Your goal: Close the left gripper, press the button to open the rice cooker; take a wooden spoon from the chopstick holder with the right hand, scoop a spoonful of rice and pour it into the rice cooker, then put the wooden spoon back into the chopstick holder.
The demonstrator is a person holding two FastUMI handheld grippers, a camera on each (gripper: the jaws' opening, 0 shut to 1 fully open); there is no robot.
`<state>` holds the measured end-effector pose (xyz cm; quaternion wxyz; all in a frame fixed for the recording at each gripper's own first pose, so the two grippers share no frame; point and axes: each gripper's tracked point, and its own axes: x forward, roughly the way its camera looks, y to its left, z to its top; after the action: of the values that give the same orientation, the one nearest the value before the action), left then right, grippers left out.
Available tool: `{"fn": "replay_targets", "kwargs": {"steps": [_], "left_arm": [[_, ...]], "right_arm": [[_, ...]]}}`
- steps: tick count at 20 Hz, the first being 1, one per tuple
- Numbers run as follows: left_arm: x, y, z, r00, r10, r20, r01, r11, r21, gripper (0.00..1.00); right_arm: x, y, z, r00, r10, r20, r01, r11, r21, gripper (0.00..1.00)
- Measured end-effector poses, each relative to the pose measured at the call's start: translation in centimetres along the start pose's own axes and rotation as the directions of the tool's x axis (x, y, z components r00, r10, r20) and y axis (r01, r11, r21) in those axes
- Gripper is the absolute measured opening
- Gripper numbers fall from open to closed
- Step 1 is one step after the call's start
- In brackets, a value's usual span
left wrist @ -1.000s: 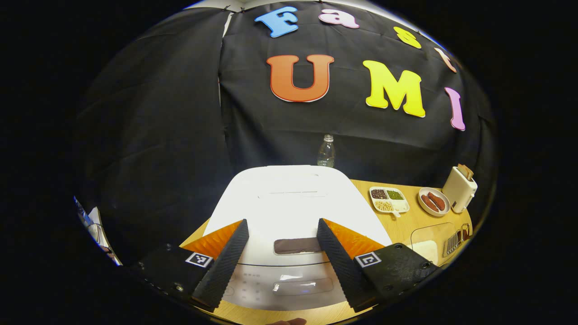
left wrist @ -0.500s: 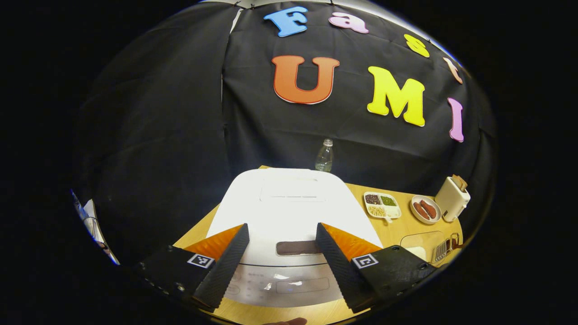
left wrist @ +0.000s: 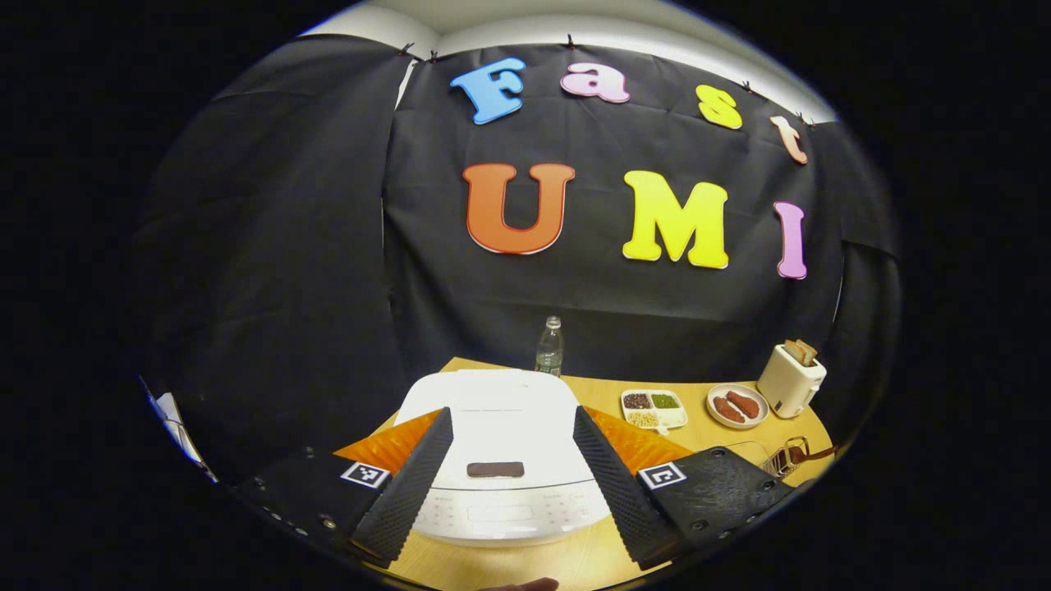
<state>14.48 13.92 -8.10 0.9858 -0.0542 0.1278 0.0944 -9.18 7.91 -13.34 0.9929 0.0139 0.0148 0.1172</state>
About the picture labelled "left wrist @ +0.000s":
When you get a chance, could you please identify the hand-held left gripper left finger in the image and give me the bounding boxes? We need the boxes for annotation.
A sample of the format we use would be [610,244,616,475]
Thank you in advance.
[234,408,455,567]

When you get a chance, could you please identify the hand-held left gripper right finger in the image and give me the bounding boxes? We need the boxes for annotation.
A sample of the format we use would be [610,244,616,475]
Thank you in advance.
[572,406,796,571]

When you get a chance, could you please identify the white rice cooker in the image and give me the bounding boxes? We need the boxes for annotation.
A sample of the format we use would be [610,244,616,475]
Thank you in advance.
[394,369,613,547]

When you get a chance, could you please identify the metal wire chopstick holder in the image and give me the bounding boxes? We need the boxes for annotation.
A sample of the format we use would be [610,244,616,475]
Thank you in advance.
[762,437,810,479]

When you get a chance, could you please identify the white divided condiment dish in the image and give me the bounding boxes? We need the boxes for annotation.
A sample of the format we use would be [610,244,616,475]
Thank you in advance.
[620,389,689,431]

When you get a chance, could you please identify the clear plastic water bottle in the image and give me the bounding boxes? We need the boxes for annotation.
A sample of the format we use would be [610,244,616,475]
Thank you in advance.
[535,316,565,377]

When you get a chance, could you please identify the white round plate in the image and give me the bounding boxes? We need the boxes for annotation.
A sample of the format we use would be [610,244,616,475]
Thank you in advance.
[706,383,770,430]

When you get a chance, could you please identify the white toaster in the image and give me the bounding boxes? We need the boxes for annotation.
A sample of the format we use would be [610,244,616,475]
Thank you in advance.
[757,343,828,419]

